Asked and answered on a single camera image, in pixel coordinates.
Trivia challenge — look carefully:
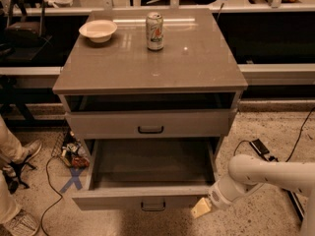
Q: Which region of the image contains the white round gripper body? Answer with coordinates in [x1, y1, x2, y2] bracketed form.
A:
[208, 175, 262, 209]

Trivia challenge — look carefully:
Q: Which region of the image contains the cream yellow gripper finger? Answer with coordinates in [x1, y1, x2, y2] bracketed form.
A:
[191, 198, 212, 218]

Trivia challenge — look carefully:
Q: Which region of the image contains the grey drawer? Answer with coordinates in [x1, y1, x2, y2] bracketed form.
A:
[66, 109, 236, 139]
[72, 138, 216, 211]

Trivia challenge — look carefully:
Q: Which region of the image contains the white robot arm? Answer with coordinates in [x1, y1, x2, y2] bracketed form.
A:
[191, 154, 315, 236]

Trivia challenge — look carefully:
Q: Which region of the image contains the black power adapter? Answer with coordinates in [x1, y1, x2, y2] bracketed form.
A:
[250, 139, 269, 156]

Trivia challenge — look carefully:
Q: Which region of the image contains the black bar on floor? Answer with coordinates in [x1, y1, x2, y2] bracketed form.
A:
[286, 191, 304, 221]

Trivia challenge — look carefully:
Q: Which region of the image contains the blue tape cross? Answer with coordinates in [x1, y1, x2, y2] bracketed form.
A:
[60, 168, 85, 194]

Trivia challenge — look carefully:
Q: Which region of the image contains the green white soda can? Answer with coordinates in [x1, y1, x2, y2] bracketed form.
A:
[146, 12, 163, 51]

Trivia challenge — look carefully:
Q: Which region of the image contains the person foot grey sneaker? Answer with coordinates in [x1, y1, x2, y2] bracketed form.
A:
[0, 172, 39, 236]

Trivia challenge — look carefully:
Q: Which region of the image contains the person leg with shoe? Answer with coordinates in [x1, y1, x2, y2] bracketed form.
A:
[0, 116, 42, 177]

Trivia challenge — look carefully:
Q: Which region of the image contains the white bowl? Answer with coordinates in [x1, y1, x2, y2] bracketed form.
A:
[79, 20, 117, 43]

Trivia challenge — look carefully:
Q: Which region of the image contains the black chair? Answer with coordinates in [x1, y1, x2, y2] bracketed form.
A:
[0, 0, 50, 63]

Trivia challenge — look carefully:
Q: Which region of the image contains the black cable right floor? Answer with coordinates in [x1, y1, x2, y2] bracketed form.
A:
[232, 106, 315, 164]

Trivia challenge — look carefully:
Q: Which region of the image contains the black cable floor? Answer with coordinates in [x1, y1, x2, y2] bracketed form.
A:
[39, 155, 64, 236]
[232, 106, 315, 164]

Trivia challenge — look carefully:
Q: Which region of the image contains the black cable left floor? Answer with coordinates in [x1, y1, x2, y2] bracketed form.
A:
[39, 155, 64, 236]

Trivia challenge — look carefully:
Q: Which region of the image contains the wire basket with items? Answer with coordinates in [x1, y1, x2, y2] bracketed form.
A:
[52, 130, 90, 169]

